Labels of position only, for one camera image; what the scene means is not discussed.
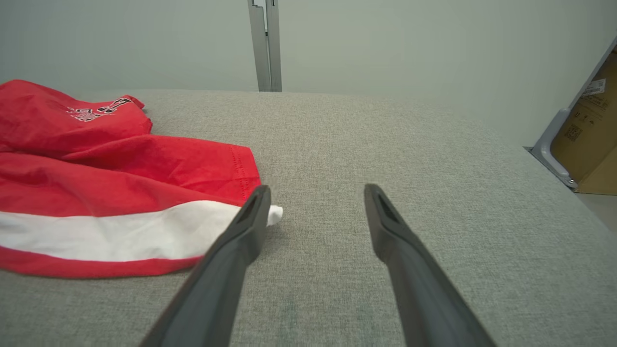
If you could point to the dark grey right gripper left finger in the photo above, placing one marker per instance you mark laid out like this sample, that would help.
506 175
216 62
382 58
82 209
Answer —
217 284

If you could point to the brown cardboard box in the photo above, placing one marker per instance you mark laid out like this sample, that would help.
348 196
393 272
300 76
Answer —
590 140

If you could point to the grey metal stand foot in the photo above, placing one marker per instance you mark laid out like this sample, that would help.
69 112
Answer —
549 154

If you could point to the grey fabric sofa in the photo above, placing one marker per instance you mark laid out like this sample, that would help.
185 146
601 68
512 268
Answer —
337 144

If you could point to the aluminium partition post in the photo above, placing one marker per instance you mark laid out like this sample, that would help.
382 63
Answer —
266 53

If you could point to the red shorts with white stripe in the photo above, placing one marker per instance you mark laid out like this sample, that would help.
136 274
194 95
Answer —
120 168

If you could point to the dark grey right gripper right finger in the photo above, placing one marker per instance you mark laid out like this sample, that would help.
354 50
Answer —
424 289

